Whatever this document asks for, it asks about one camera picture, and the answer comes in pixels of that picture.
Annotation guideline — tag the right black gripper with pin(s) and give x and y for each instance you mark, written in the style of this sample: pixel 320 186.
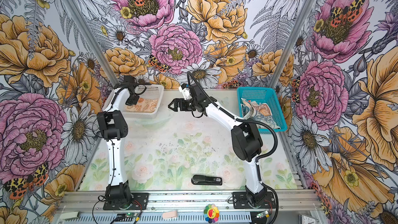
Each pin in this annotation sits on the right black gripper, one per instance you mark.
pixel 183 106

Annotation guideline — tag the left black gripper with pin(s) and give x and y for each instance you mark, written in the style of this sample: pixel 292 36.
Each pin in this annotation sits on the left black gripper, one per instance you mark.
pixel 133 101

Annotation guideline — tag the orange rabbit print towel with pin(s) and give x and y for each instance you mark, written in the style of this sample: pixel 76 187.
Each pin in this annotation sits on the orange rabbit print towel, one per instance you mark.
pixel 143 106

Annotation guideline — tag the white plastic basket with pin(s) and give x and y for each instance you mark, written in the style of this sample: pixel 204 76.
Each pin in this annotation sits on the white plastic basket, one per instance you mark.
pixel 152 92

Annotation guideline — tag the teal plastic basket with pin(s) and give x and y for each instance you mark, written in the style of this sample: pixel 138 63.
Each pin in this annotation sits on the teal plastic basket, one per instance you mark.
pixel 263 95

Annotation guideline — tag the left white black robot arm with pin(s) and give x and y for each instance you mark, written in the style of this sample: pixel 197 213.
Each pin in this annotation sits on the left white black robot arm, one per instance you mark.
pixel 113 129

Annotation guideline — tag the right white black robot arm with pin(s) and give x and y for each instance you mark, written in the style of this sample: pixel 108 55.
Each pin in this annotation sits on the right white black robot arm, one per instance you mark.
pixel 246 139

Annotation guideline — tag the black stapler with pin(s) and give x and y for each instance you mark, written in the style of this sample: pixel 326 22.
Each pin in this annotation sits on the black stapler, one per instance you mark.
pixel 205 180

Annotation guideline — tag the blue patterned towel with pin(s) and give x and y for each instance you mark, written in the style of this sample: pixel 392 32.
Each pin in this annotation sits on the blue patterned towel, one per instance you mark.
pixel 258 112

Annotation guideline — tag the pink eraser block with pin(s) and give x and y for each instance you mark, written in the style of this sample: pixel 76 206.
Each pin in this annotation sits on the pink eraser block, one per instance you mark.
pixel 170 214

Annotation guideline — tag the colourful flower toy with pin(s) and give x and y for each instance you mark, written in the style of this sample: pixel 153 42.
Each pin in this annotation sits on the colourful flower toy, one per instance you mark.
pixel 211 214

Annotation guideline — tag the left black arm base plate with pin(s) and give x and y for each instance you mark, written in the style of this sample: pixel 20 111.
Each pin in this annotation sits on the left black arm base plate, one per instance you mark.
pixel 135 201

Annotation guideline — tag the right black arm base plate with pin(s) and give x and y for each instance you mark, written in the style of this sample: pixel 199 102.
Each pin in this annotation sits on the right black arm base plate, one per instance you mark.
pixel 246 200

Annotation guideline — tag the aluminium front rail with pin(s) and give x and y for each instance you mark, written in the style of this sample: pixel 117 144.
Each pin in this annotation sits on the aluminium front rail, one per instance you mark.
pixel 190 201

